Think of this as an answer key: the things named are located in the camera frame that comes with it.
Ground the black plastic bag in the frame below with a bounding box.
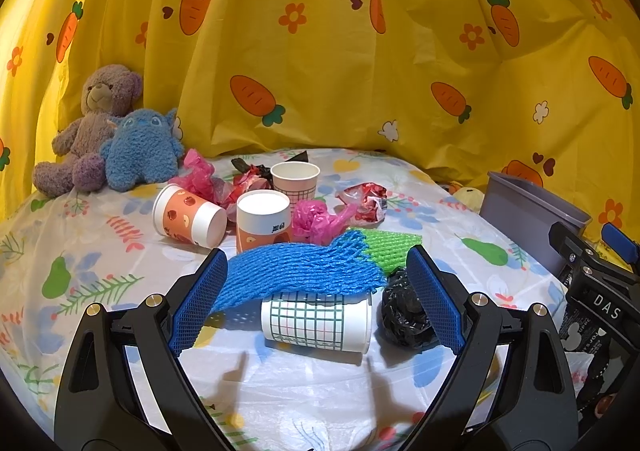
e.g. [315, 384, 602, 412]
[380, 267, 439, 353]

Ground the green foam net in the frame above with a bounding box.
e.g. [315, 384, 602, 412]
[356, 229, 422, 275]

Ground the green grid paper cup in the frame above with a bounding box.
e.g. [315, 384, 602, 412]
[260, 293, 373, 355]

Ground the blue foam net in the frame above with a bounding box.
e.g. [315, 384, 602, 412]
[212, 229, 393, 312]

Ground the orange paper cup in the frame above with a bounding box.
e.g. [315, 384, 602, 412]
[236, 190, 292, 253]
[152, 183, 228, 249]

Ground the black mickey print bag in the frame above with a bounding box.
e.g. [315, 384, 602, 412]
[559, 303, 617, 434]

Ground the grey plastic bin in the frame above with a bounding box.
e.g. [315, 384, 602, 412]
[480, 171, 591, 278]

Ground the yellow plush toy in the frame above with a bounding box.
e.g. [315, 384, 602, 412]
[448, 181, 485, 212]

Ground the red crumpled wrapper right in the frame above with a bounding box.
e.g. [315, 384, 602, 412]
[336, 181, 387, 228]

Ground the red crumpled wrapper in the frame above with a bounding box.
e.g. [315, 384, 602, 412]
[336, 181, 387, 228]
[227, 165, 272, 205]

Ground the lying orange paper cup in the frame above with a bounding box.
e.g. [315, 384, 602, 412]
[152, 183, 228, 249]

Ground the yellow carrot print curtain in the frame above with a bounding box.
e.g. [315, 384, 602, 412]
[1, 0, 639, 234]

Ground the pink plastic bag back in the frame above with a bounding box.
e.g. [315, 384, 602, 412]
[168, 148, 232, 209]

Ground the pink plastic bag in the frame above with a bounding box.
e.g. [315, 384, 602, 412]
[168, 148, 232, 209]
[291, 200, 358, 246]

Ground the pink plastic bag front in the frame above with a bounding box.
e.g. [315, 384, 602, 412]
[291, 200, 358, 246]

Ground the blue plush monster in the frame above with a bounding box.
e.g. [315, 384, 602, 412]
[99, 108, 184, 192]

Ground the red crumpled wrapper left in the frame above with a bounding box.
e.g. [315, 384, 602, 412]
[227, 165, 272, 205]

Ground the pink grid paper cup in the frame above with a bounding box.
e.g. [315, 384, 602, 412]
[270, 162, 321, 211]

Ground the black wrapper at back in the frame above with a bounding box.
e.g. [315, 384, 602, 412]
[231, 148, 309, 172]

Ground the purple teddy bear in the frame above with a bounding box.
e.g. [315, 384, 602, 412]
[32, 64, 142, 198]

